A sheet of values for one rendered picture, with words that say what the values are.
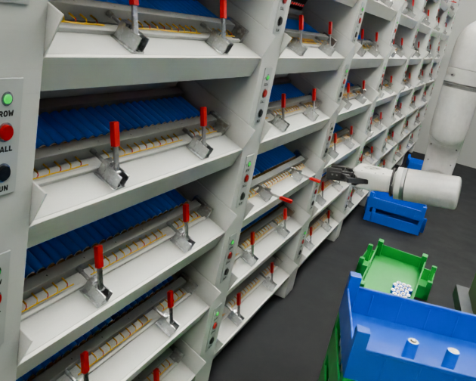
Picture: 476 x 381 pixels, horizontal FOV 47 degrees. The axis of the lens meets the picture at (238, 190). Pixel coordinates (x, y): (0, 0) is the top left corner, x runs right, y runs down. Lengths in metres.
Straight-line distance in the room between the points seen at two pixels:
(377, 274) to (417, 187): 0.92
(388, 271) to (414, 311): 1.31
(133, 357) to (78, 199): 0.44
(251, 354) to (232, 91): 0.85
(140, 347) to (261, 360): 0.63
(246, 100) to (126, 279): 0.45
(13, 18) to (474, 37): 1.07
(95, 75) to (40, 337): 0.36
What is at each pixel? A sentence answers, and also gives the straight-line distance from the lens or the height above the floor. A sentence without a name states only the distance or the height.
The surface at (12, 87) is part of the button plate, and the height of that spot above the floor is 0.84.
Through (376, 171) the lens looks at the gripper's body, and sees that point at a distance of 1.47.
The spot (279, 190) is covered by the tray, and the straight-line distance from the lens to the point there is 1.58.
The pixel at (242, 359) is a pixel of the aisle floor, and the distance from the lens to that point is 1.68.
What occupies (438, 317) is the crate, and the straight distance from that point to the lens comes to 1.05.
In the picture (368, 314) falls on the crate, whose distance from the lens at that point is 1.03.
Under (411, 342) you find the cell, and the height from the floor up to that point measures 0.55.
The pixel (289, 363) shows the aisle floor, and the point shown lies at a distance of 1.71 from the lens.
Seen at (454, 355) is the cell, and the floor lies 0.55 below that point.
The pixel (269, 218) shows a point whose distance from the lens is 1.76.
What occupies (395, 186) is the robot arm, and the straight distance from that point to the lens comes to 1.45.
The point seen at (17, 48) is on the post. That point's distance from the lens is 0.59.
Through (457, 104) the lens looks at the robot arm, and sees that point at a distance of 1.41.
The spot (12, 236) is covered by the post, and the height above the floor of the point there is 0.67.
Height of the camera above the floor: 0.95
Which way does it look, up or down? 18 degrees down
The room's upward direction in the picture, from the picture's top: 12 degrees clockwise
